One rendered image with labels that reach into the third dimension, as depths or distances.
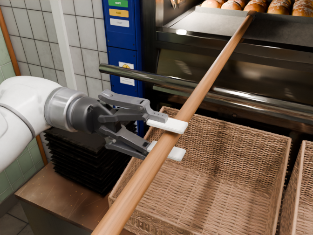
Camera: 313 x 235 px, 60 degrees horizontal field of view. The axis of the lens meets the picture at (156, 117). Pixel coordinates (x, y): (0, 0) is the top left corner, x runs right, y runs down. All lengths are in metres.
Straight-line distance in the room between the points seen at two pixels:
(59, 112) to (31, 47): 1.09
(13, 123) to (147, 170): 0.29
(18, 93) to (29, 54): 1.06
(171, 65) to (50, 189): 0.76
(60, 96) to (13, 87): 0.11
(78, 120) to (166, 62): 0.70
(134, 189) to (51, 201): 0.88
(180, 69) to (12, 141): 0.78
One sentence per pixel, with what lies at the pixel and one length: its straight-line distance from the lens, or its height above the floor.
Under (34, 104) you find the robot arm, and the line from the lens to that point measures 0.61.
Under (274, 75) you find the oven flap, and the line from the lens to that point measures 1.11.
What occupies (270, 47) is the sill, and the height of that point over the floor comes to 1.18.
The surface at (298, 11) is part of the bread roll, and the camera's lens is 1.42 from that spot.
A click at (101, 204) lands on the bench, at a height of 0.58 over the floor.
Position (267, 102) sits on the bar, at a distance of 0.71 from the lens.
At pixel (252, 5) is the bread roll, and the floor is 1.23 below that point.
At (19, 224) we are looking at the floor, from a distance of 2.02.
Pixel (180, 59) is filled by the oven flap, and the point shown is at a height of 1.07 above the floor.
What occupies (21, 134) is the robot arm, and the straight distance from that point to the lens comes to 0.59.
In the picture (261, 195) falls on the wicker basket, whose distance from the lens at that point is 1.27.
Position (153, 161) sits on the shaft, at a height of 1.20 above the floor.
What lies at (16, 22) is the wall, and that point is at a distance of 1.66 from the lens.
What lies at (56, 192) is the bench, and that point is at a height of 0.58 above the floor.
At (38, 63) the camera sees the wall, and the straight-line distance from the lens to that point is 1.66.
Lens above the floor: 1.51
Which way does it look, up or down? 34 degrees down
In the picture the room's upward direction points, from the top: straight up
